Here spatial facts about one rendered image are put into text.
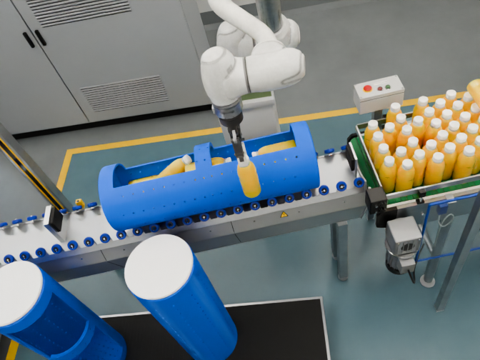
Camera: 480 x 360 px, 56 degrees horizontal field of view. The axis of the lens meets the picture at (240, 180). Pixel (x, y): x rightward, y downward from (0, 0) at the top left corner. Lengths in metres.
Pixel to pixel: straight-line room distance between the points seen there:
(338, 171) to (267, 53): 0.90
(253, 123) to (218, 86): 1.17
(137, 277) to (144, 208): 0.27
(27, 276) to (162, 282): 0.59
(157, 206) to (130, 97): 2.03
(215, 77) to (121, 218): 0.85
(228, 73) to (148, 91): 2.46
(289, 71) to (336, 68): 2.73
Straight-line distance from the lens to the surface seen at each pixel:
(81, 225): 2.23
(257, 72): 1.26
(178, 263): 1.79
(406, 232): 1.96
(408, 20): 4.48
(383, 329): 2.69
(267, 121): 2.41
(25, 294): 2.04
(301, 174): 1.77
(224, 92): 1.28
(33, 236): 2.33
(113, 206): 1.86
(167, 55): 3.45
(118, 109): 3.88
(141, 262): 1.85
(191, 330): 2.07
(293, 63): 1.26
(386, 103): 2.17
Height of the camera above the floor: 2.54
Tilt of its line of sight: 51 degrees down
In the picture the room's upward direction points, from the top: 18 degrees counter-clockwise
